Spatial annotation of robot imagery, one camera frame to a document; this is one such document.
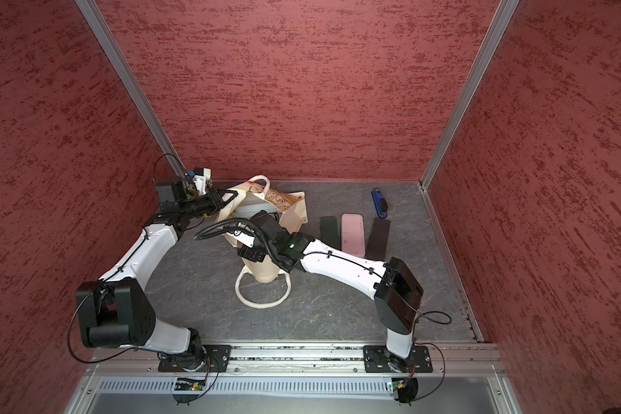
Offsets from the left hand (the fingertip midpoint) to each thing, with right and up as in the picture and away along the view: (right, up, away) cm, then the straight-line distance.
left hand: (236, 197), depth 82 cm
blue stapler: (+54, -1, +28) cm, 61 cm away
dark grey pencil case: (+51, -17, +20) cm, 57 cm away
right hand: (+5, -13, -4) cm, 14 cm away
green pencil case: (+32, -13, +23) cm, 41 cm away
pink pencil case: (+40, -14, +19) cm, 47 cm away
